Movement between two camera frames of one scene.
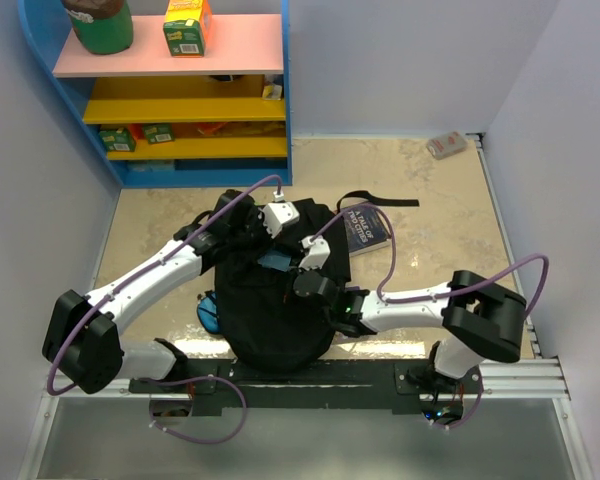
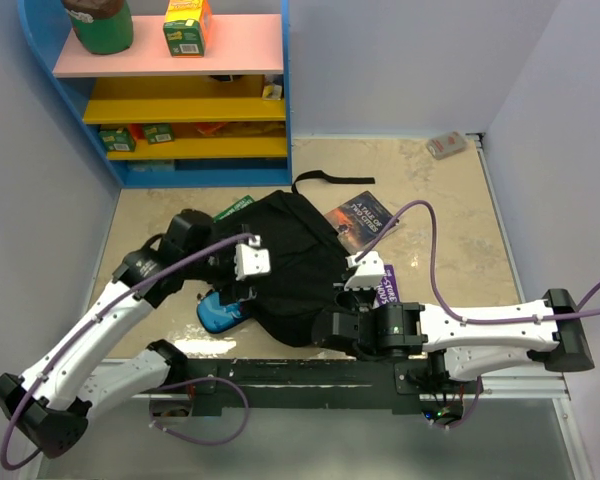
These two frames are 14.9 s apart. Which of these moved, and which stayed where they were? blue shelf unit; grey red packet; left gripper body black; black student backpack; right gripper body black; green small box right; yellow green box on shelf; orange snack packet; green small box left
Moved: right gripper body black; black student backpack; left gripper body black
Stayed: grey red packet; green small box left; yellow green box on shelf; blue shelf unit; green small box right; orange snack packet
